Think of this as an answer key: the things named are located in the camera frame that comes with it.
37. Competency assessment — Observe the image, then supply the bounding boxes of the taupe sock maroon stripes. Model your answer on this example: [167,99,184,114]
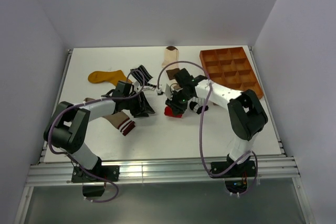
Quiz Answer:
[81,98,135,136]

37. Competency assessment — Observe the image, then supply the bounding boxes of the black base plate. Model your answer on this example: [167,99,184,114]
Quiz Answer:
[210,160,258,179]
[71,165,120,183]

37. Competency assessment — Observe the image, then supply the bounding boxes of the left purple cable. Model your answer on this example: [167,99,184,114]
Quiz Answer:
[48,69,148,204]

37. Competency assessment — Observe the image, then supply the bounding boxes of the aluminium front rail frame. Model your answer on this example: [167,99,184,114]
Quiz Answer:
[25,155,300,187]

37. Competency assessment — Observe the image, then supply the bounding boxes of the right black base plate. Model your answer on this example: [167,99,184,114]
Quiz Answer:
[210,160,258,179]

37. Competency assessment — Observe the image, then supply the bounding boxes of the purple cable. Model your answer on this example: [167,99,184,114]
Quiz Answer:
[48,69,148,204]
[156,60,259,196]

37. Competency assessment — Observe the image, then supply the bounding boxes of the red christmas sock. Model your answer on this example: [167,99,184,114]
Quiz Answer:
[164,106,182,118]

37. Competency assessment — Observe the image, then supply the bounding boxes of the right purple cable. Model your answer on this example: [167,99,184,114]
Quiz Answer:
[156,60,259,196]

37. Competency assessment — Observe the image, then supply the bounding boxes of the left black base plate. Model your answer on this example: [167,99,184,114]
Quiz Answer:
[71,165,120,183]

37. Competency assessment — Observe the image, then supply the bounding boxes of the cream brown block sock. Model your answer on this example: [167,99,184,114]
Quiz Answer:
[161,46,180,80]

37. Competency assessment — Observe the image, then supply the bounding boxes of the orange wooden compartment tray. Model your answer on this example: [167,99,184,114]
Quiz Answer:
[199,47,264,99]

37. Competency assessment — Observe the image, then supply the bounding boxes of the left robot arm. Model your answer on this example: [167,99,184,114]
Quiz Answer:
[44,81,155,182]

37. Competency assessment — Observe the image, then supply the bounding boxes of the navy white striped sock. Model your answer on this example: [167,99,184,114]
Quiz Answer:
[130,65,156,89]

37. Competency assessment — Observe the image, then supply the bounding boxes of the mustard yellow striped sock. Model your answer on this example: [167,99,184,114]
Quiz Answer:
[88,70,132,86]

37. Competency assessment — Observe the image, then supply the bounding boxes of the white black striped sock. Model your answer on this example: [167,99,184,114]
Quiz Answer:
[189,97,208,114]

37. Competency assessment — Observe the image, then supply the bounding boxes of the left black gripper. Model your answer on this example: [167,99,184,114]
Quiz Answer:
[123,92,154,119]

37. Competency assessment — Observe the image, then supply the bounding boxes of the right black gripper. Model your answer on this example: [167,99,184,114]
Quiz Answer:
[165,90,193,116]

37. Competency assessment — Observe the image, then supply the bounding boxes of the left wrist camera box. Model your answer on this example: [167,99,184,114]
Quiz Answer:
[130,81,156,95]

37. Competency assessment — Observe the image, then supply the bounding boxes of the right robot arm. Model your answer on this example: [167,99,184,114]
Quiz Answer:
[164,68,268,177]

